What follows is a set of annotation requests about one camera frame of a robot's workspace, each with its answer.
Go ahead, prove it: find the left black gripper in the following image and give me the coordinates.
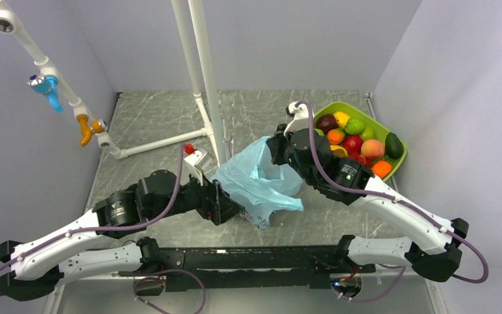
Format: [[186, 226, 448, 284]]
[[148, 165, 245, 224]]

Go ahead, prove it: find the light blue plastic bag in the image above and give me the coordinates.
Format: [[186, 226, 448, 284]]
[[212, 136, 304, 230]]

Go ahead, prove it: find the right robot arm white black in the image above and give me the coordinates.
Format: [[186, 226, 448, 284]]
[[266, 124, 469, 282]]

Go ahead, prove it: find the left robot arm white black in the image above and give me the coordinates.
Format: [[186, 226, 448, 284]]
[[0, 170, 244, 302]]

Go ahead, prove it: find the green fake apple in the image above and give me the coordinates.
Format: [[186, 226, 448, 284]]
[[314, 128, 325, 137]]

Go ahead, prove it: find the small orange fake fruit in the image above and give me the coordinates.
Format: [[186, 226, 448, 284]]
[[326, 128, 346, 145]]

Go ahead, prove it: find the dark purple fake plum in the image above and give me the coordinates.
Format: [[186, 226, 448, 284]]
[[316, 114, 339, 134]]

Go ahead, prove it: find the yellow fake mango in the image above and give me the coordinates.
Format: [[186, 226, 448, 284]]
[[330, 145, 348, 158]]

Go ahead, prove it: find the yellow fake lemon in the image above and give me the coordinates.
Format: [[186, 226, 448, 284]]
[[333, 111, 350, 129]]

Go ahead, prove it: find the red fake apple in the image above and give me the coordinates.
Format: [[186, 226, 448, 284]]
[[343, 135, 363, 154]]

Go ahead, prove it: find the bumpy green fake fruit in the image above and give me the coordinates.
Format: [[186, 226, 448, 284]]
[[344, 118, 365, 135]]

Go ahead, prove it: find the red fake cherry bunch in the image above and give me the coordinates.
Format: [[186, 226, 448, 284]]
[[349, 152, 372, 168]]

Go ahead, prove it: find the light green fake lime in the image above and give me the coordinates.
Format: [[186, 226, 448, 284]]
[[360, 126, 377, 141]]

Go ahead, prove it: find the fake peach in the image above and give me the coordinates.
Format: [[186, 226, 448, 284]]
[[360, 139, 385, 160]]

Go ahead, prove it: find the orange fake tangerine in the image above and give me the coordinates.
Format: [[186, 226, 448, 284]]
[[371, 160, 393, 179]]

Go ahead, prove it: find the dark green fake avocado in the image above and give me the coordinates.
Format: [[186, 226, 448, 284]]
[[384, 132, 405, 159]]

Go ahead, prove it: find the white PVC pipe stand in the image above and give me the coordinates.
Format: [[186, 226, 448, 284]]
[[103, 0, 235, 167]]

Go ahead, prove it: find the green plastic fruit tray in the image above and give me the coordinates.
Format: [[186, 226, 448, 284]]
[[314, 101, 407, 182]]

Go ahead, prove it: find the orange tap valve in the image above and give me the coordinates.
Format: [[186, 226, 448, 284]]
[[76, 114, 108, 147]]

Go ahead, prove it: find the blue tap valve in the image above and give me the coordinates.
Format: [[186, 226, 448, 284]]
[[27, 73, 63, 113]]

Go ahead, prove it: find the white pipe with taps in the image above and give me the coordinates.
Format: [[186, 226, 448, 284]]
[[0, 1, 116, 149]]

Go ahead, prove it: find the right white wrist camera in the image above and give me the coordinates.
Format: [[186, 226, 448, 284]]
[[284, 101, 309, 136]]

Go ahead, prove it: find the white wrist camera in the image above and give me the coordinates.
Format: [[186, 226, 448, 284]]
[[183, 143, 218, 186], [284, 101, 309, 136]]

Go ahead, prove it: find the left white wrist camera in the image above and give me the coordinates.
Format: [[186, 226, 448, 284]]
[[183, 143, 218, 186]]

